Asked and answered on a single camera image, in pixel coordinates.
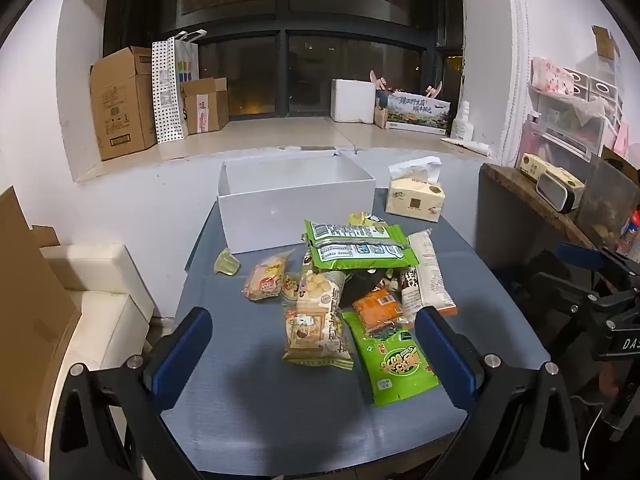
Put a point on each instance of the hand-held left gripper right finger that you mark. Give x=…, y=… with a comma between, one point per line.
x=445, y=360

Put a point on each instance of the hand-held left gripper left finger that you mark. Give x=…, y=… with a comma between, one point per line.
x=180, y=356

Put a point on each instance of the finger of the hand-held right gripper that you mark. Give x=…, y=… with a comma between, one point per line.
x=580, y=251
x=565, y=290

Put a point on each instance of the lime green seaweed packet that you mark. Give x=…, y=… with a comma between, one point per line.
x=395, y=365

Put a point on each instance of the white and black snack packet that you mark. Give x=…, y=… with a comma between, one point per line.
x=411, y=295

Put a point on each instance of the orange snack packet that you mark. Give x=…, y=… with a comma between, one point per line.
x=377, y=307

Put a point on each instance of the long white snack packet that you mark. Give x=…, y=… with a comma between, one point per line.
x=430, y=270

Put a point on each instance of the yellow jelly cup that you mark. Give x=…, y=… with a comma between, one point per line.
x=226, y=264

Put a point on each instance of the round flatbread packet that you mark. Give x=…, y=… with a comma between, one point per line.
x=267, y=280

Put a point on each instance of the beige cartoon snack packet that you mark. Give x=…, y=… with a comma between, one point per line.
x=315, y=340

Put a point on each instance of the green snack packet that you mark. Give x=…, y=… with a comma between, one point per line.
x=350, y=232
x=360, y=256

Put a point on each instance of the beige chip packet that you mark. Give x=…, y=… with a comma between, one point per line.
x=317, y=287

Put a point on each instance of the small green-white snack packet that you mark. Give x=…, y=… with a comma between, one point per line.
x=362, y=219

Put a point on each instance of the white cardboard box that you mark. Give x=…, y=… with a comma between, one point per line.
x=280, y=220

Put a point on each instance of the red capped can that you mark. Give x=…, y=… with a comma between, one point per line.
x=631, y=232

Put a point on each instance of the clear plastic container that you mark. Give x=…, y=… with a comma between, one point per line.
x=600, y=195

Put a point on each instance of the white and grey speaker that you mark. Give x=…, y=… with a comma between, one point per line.
x=557, y=194

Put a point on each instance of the dark wooden side table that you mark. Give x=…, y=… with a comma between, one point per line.
x=510, y=220

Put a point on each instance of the cream sofa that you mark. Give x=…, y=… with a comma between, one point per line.
x=100, y=270

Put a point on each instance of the clear plastic drawer organizer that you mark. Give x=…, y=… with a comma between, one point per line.
x=570, y=125

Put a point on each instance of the flat cardboard sheet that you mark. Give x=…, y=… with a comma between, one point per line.
x=30, y=310

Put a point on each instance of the cream tissue pack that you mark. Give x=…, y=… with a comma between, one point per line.
x=415, y=200

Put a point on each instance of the white plastic bottle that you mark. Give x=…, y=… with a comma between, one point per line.
x=462, y=125

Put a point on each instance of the pink floral pouch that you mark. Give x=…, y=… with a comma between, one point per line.
x=550, y=77

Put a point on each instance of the brown paper tag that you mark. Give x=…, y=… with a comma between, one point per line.
x=606, y=41

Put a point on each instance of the landscape printed carton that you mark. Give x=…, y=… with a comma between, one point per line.
x=417, y=112

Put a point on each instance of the small brown carton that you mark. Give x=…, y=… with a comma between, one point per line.
x=380, y=115

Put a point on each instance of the dotted white paper bag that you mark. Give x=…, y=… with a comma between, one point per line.
x=167, y=110

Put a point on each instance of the small open cardboard box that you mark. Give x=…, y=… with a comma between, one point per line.
x=205, y=110

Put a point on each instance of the large cardboard box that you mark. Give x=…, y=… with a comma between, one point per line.
x=120, y=105

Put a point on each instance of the white foam box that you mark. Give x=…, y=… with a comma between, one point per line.
x=352, y=100

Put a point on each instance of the dark framed window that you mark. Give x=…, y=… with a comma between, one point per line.
x=250, y=75

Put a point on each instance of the white bag with coloured squares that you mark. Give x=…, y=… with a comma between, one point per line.
x=186, y=60

